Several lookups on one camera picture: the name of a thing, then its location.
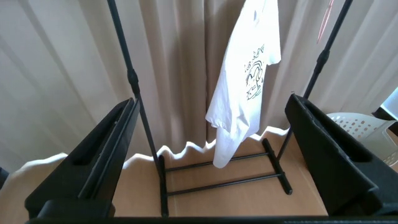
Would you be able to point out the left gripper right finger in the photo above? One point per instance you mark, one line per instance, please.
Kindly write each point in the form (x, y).
(348, 186)

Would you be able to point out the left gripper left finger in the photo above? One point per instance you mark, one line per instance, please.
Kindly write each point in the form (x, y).
(56, 193)

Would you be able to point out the white printed t-shirt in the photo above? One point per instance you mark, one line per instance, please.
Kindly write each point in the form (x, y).
(239, 93)

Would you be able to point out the white laundry basket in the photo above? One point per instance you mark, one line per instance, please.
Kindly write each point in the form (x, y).
(363, 127)

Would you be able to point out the black clothes rack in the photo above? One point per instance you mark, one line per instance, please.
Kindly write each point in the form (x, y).
(133, 77)

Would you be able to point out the pink clothes hanger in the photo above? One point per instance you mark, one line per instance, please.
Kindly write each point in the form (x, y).
(323, 25)

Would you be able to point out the beige curtain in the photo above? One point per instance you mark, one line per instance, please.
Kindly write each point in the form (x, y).
(62, 77)

